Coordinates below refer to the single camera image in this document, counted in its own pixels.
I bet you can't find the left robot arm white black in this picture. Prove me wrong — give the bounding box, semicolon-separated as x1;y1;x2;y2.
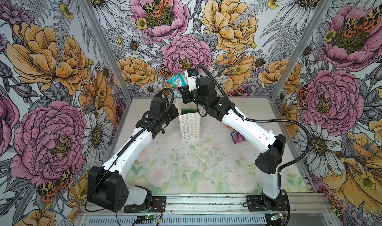
87;94;179;213

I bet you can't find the left aluminium corner post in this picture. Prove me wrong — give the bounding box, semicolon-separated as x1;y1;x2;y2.
78;0;132;103

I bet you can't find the right aluminium corner post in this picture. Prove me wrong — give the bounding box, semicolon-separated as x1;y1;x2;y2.
270;0;333;101

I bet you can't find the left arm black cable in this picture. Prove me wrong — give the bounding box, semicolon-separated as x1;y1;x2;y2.
84;88;176;212

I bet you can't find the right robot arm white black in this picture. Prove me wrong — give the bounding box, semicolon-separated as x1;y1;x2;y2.
179;76;286;211

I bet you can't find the white vented cable duct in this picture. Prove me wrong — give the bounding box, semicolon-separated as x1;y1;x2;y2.
83;214;267;226

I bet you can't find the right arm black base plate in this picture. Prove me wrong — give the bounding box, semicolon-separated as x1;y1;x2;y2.
245;193;289;212

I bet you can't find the aluminium mounting rail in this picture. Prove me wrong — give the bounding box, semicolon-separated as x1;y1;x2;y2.
78;192;332;215

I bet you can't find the right green circuit board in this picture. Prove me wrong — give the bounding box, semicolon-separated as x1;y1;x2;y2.
270;213;284;221

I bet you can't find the aluminium corner post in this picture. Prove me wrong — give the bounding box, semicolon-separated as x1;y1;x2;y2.
78;0;132;103
270;0;333;101

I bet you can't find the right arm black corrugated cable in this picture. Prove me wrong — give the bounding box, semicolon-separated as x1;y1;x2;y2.
194;64;311;172

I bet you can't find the white paper bag with dots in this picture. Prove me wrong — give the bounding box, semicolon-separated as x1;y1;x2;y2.
179;111;202;141

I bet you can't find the green circuit board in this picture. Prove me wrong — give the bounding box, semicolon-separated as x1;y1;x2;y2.
270;213;284;221
135;215;158;224

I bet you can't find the teal snack packet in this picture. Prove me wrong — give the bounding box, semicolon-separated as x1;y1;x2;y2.
167;74;188;98

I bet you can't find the purple snack packet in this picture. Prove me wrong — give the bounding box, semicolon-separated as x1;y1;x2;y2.
231;131;246;144

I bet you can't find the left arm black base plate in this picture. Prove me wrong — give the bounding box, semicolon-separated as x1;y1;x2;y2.
123;196;167;213

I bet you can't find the green round-logo snack packet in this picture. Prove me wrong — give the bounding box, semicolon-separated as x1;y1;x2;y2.
182;108;198;115

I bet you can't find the left green circuit board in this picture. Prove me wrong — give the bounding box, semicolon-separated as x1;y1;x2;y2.
135;215;158;224

